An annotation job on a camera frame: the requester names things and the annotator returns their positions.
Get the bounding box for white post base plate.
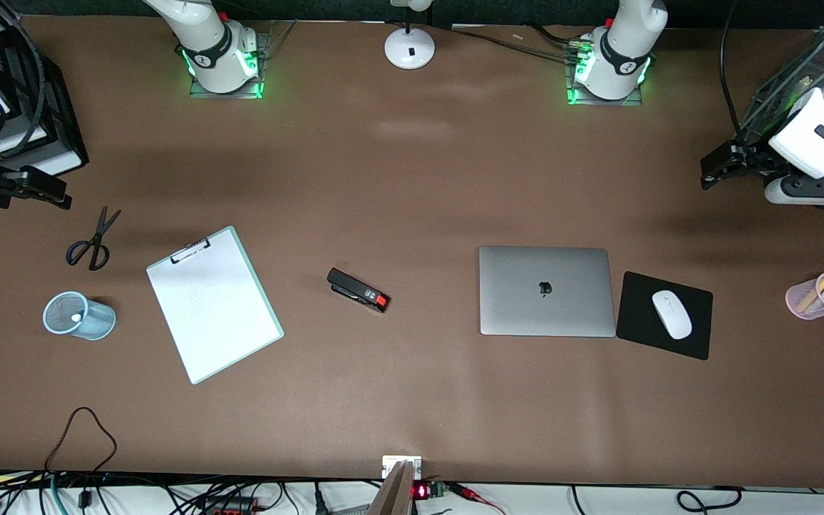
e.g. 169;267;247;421
382;455;423;480

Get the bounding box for black looped cable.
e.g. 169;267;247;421
44;406;118;476

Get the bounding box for black orange power strip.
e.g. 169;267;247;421
196;496;261;515

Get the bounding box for black stapler red tip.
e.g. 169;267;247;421
326;268;391;314

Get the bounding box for white lamp base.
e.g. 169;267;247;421
385;0;436;70

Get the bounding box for aluminium profile post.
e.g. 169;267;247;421
368;460;414;515

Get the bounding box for black letter tray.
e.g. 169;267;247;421
0;21;89;176

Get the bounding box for black coiled cable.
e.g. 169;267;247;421
675;486;744;514

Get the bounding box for grey laptop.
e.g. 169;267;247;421
479;245;617;338

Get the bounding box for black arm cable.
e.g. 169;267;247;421
0;0;46;155
720;0;750;138

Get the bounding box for black mouse pad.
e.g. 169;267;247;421
615;270;714;361

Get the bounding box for white paper sheet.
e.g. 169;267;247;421
147;230;278;381

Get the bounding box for mint green clipboard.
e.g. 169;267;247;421
146;225;285;386

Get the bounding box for white computer mouse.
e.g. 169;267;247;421
652;289;693;340

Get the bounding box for red wire lead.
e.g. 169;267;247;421
446;481;507;515

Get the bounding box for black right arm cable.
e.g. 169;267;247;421
0;0;46;155

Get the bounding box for yellow pen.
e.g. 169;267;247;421
797;266;824;313

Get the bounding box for black mesh desk tray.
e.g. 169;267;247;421
740;27;824;180

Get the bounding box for black base cable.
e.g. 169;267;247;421
448;27;579;62
525;24;581;48

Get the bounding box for light blue mesh pen cup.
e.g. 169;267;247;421
42;290;117;341

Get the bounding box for dark blue handled scissors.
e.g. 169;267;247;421
65;206;122;272

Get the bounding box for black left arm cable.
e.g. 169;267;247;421
720;0;750;138

